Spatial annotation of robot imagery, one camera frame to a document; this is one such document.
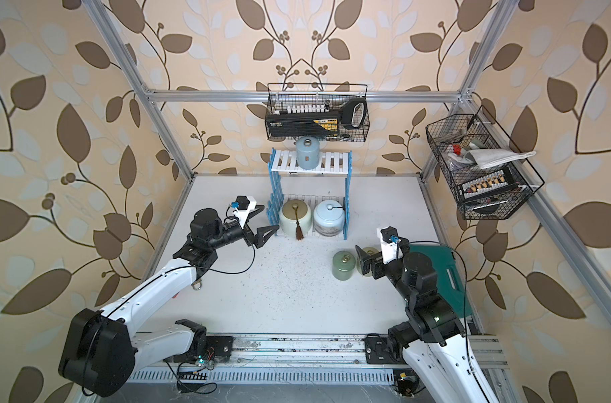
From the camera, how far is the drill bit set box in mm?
653

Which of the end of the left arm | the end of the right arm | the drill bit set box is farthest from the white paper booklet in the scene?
the end of the left arm

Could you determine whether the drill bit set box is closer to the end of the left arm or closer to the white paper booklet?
the white paper booklet
